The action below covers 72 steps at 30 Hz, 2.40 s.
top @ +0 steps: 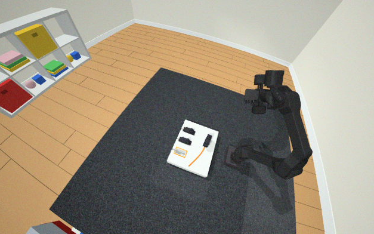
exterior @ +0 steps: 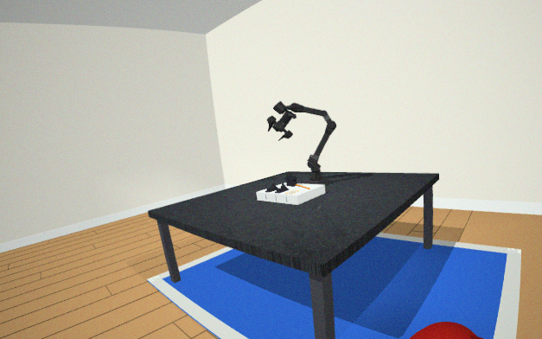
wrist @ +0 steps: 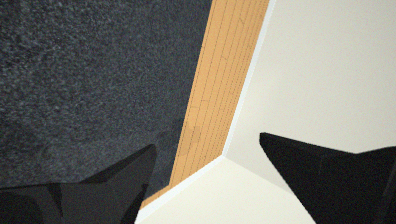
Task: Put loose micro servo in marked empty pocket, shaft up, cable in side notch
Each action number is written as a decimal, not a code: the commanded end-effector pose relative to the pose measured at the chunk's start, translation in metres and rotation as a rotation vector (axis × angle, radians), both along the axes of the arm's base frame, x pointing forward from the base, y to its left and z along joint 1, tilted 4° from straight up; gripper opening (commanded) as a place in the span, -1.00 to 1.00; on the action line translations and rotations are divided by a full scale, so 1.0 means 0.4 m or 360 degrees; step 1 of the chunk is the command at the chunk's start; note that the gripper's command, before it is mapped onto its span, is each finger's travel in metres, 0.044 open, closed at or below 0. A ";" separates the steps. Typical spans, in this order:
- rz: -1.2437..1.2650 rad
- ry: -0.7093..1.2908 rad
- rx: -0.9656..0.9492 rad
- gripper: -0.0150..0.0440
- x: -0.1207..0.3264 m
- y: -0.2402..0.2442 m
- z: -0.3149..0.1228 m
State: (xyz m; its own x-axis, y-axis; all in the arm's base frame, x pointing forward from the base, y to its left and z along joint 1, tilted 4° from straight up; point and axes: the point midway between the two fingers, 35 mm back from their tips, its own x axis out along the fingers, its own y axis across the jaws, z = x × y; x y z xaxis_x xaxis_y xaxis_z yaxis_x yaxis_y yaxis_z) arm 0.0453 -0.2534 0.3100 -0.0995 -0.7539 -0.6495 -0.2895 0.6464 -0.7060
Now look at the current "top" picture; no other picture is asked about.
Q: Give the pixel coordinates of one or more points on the white flat panel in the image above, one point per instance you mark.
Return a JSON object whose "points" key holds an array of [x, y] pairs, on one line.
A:
{"points": [[189, 145]]}

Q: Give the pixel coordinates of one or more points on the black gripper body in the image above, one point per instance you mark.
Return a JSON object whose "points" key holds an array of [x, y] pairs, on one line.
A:
{"points": [[260, 108]]}

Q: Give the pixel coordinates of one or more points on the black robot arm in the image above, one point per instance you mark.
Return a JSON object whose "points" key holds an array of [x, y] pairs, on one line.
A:
{"points": [[288, 103]]}

